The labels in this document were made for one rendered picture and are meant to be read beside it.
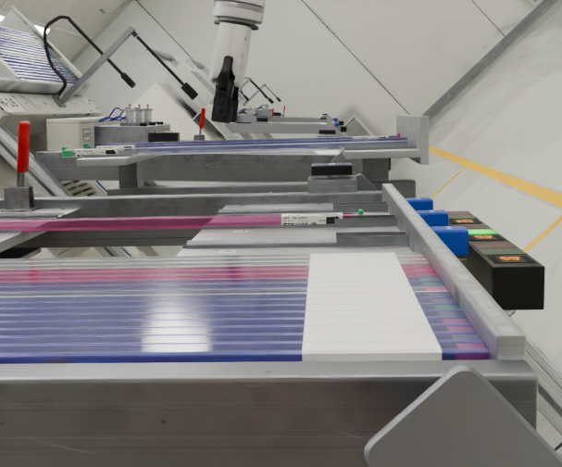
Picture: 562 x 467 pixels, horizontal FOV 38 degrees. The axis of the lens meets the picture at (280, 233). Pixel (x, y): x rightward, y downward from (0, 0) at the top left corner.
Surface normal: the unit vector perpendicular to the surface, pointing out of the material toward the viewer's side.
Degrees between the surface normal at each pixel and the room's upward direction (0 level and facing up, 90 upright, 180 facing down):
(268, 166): 90
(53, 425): 90
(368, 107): 90
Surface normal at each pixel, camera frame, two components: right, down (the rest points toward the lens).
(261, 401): -0.05, 0.15
